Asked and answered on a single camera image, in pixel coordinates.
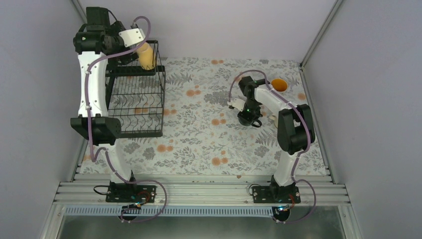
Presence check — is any slotted cable duct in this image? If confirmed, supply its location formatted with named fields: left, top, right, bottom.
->
left=64, top=205, right=273, bottom=218

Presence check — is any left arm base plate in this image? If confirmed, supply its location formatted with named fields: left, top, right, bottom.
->
left=105, top=184, right=157, bottom=204

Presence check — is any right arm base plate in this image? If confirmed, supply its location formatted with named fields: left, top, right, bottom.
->
left=250, top=181, right=301, bottom=204

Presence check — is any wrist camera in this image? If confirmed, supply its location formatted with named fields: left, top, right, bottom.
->
left=118, top=28, right=146, bottom=47
left=228, top=99, right=245, bottom=112

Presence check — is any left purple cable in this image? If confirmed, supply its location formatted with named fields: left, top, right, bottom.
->
left=84, top=15, right=168, bottom=225

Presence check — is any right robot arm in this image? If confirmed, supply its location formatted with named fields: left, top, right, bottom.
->
left=231, top=76, right=315, bottom=203

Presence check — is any black wire dish rack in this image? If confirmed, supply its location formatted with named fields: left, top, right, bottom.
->
left=105, top=40, right=166, bottom=138

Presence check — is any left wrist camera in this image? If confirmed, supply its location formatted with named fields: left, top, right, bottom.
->
left=118, top=28, right=146, bottom=47

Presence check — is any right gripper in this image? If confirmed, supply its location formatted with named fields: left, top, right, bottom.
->
left=237, top=99, right=261, bottom=124

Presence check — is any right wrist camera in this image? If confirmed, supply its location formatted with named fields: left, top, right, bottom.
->
left=228, top=99, right=245, bottom=112

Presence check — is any floral tablecloth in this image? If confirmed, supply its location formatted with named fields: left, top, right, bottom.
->
left=81, top=57, right=327, bottom=176

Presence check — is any purple cable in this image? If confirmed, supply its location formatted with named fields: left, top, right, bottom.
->
left=84, top=15, right=168, bottom=225
left=228, top=69, right=317, bottom=225

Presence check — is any dark green mug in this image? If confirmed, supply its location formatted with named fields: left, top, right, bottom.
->
left=238, top=116, right=262, bottom=128

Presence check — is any yellow cup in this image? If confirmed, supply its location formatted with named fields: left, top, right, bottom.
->
left=136, top=43, right=156, bottom=70

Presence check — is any aluminium rail frame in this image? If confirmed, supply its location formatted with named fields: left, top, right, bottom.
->
left=41, top=173, right=361, bottom=239

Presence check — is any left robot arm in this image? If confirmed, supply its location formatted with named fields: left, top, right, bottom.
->
left=70, top=6, right=150, bottom=202

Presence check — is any beige mug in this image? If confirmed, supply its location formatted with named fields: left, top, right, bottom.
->
left=268, top=115, right=278, bottom=128

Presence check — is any floral white mug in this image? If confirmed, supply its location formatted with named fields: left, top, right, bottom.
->
left=271, top=78, right=289, bottom=93

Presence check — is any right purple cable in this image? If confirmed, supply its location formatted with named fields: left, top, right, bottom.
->
left=228, top=69, right=317, bottom=225

